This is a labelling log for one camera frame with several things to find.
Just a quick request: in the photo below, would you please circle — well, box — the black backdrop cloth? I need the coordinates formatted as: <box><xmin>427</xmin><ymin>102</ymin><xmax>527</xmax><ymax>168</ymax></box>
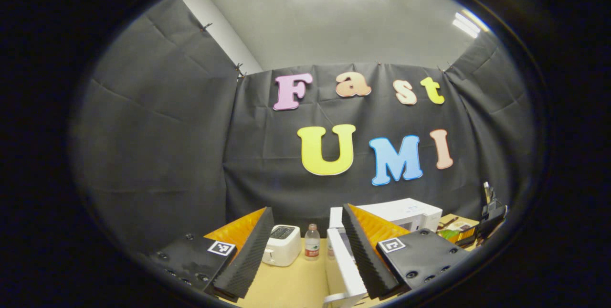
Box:
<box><xmin>72</xmin><ymin>0</ymin><xmax>535</xmax><ymax>261</ymax></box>

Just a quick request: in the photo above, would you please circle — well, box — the clear water bottle red label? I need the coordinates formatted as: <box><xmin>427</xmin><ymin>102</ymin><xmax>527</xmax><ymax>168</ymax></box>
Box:
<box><xmin>305</xmin><ymin>223</ymin><xmax>321</xmax><ymax>261</ymax></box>

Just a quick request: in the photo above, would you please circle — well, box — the small ceiling light panel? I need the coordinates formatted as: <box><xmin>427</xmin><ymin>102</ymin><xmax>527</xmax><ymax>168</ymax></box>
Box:
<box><xmin>452</xmin><ymin>9</ymin><xmax>490</xmax><ymax>39</ymax></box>

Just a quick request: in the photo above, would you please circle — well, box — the white microwave oven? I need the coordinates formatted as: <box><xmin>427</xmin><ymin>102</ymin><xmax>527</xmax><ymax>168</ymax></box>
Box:
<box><xmin>324</xmin><ymin>198</ymin><xmax>443</xmax><ymax>308</ymax></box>

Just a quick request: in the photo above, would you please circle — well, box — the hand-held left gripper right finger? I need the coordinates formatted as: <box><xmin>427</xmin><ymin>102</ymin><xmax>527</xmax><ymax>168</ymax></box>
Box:
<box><xmin>341</xmin><ymin>203</ymin><xmax>471</xmax><ymax>299</ymax></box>

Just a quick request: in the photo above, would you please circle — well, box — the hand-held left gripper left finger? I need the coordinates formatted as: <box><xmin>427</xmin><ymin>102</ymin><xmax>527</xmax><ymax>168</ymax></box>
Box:
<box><xmin>148</xmin><ymin>207</ymin><xmax>275</xmax><ymax>298</ymax></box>

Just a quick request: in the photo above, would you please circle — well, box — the white toaster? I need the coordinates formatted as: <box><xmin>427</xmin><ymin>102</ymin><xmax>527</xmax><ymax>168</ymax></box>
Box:
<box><xmin>262</xmin><ymin>224</ymin><xmax>302</xmax><ymax>267</ymax></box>

